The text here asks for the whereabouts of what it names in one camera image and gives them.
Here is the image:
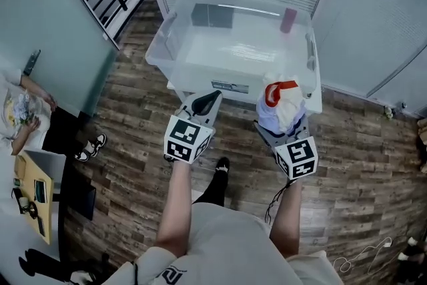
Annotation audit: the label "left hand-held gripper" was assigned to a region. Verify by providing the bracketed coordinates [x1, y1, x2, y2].
[163, 89, 224, 165]

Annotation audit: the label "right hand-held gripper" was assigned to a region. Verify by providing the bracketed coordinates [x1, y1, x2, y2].
[254, 119, 320, 182]

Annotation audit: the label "lilac clothes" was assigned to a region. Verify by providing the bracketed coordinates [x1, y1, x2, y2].
[256, 97, 307, 137]

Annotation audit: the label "white and red clothes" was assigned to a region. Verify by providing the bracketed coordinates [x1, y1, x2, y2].
[262, 73, 306, 134]

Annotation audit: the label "clear plastic basket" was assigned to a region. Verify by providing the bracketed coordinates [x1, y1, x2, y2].
[144, 0, 323, 115]

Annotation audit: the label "person's right forearm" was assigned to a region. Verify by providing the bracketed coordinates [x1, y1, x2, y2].
[268, 178, 303, 258]

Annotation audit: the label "person's left forearm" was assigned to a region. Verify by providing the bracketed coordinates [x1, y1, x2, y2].
[155, 160, 193, 258]

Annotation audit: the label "person's black shoe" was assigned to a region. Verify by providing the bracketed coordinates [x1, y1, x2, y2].
[215, 156, 232, 174]

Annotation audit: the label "person's black trouser leg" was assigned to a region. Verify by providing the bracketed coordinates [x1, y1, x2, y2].
[192, 169, 230, 211]

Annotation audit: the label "red cylindrical object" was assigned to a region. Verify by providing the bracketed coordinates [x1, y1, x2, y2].
[280, 7, 298, 35]

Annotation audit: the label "person's white shirt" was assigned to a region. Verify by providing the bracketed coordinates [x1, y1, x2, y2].
[109, 202, 345, 285]

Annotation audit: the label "black chair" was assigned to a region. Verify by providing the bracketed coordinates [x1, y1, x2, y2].
[57, 156, 97, 266]

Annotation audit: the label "grey laptop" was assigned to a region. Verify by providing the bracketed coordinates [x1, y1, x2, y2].
[24, 149, 67, 195]

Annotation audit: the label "wooden desk board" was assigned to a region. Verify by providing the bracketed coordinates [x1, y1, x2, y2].
[12, 153, 55, 246]

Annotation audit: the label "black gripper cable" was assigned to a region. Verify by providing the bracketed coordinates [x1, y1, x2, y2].
[264, 182, 292, 224]

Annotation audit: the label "white floor cable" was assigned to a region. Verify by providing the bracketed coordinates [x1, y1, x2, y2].
[332, 236, 393, 274]

